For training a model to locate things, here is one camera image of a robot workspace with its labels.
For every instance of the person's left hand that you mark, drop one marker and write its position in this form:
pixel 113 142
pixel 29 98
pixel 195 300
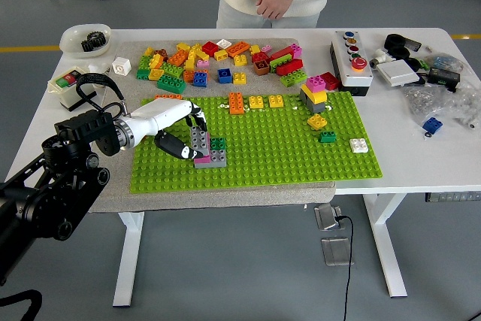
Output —
pixel 276 4

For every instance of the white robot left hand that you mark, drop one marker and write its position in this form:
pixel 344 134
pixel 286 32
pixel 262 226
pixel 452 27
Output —
pixel 161 116

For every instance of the grey two-by-three brick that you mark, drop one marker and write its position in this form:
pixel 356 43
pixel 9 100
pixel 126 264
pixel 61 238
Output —
pixel 199 138

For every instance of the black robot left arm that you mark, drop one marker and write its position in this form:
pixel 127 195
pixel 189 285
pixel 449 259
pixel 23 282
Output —
pixel 56 185

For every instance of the orange two-by-four brick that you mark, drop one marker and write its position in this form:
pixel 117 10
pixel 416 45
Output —
pixel 168 96
pixel 237 49

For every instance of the dark green two-by-four brick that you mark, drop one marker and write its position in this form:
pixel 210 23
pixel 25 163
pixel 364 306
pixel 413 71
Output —
pixel 171 84

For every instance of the pink small brick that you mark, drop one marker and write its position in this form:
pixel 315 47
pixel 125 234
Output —
pixel 267 49
pixel 203 63

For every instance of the dark green square brick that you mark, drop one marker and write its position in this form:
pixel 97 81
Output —
pixel 142 74
pixel 218 143
pixel 327 137

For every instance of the light green two-by-four brick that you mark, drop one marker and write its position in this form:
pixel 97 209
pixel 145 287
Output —
pixel 173 70
pixel 293 79
pixel 280 62

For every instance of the red long brick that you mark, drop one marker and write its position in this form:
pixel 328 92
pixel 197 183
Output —
pixel 282 53

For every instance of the blue square brick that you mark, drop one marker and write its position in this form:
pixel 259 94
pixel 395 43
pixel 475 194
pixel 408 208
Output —
pixel 432 125
pixel 224 75
pixel 200 79

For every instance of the orange two-by-three brick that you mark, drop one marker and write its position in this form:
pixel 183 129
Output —
pixel 236 103
pixel 177 58

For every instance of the brown small brick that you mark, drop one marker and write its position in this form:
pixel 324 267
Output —
pixel 161 53

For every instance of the yellow long brick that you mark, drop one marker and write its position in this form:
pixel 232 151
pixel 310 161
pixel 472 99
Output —
pixel 191 58

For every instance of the red two-by-four brick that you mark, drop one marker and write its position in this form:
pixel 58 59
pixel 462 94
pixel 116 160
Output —
pixel 290 68

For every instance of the brown square brick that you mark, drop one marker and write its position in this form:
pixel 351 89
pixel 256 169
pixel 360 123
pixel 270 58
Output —
pixel 261 68

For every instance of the yellow small brick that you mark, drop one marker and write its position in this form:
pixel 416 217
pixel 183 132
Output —
pixel 149 51

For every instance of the yellow square brick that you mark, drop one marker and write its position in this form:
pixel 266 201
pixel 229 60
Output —
pixel 240 60
pixel 256 102
pixel 239 78
pixel 183 47
pixel 317 122
pixel 276 101

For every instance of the grey long brick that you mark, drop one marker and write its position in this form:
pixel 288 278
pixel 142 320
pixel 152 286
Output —
pixel 218 157

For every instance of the red square brick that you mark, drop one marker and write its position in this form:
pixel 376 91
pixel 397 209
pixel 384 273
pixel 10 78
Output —
pixel 209 49

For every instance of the pink square brick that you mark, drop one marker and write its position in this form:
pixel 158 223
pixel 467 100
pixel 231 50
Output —
pixel 315 82

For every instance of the yellow wide brick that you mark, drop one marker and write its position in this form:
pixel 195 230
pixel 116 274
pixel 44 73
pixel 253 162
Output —
pixel 315 96

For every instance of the grey square brick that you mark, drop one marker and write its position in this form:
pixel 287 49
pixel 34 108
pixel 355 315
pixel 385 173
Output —
pixel 316 107

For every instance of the green studded baseplate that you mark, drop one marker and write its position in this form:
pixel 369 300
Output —
pixel 282 155

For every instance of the white square brick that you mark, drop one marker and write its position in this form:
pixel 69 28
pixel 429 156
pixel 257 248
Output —
pixel 359 146

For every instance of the white cube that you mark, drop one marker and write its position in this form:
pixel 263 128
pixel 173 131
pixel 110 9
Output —
pixel 121 66

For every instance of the black gear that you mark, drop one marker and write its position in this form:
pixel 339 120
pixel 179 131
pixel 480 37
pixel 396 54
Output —
pixel 94 41

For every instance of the push-button control box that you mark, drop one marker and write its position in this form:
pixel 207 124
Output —
pixel 353 76

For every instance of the grey-brown mat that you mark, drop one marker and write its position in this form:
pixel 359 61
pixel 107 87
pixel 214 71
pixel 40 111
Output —
pixel 225 200

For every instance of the white pipe connector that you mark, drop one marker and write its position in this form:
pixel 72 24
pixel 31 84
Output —
pixel 379 58

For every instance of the white oval bowl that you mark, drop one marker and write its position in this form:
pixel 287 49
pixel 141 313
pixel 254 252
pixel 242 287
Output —
pixel 69 44

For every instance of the green plastic clip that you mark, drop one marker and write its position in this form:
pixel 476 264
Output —
pixel 424 64

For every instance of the white table leg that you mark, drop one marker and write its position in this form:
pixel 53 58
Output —
pixel 387 246
pixel 127 261

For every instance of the clear bag blue parts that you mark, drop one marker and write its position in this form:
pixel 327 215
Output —
pixel 443 61

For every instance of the black power adapter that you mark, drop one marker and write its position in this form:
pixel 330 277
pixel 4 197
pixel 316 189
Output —
pixel 444 76

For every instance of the clear bag of screws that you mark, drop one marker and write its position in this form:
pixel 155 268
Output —
pixel 436 103

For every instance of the metal floor socket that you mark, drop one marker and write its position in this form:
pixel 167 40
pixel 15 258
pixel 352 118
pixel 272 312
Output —
pixel 327 216
pixel 336 251

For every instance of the table height control panel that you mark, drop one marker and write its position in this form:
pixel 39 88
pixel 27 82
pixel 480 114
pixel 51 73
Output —
pixel 452 197

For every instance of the green red switch box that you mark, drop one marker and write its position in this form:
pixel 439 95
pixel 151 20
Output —
pixel 67 80

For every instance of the white wall switch panel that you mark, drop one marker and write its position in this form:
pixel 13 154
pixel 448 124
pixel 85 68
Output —
pixel 397 73

